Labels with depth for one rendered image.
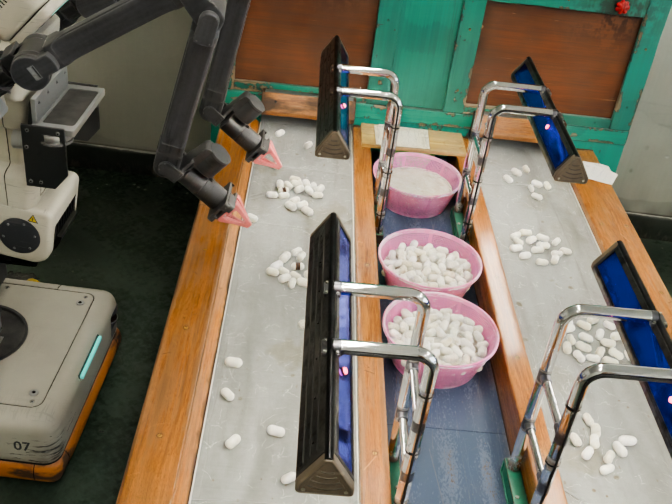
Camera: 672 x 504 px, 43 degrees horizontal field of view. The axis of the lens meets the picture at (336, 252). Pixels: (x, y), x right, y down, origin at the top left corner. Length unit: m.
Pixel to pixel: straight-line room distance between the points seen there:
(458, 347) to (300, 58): 1.16
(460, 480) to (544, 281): 0.68
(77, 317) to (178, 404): 1.04
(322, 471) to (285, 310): 0.85
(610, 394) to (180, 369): 0.92
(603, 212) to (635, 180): 1.40
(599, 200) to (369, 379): 1.12
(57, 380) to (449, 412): 1.13
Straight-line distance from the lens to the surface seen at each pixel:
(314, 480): 1.16
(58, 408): 2.41
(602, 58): 2.82
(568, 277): 2.27
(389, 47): 2.68
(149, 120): 3.83
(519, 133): 2.79
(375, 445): 1.64
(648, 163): 3.93
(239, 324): 1.91
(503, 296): 2.09
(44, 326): 2.65
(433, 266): 2.17
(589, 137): 2.92
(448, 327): 2.00
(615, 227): 2.51
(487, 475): 1.77
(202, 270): 2.02
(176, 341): 1.82
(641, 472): 1.81
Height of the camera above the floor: 1.95
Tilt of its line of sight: 34 degrees down
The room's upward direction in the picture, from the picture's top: 8 degrees clockwise
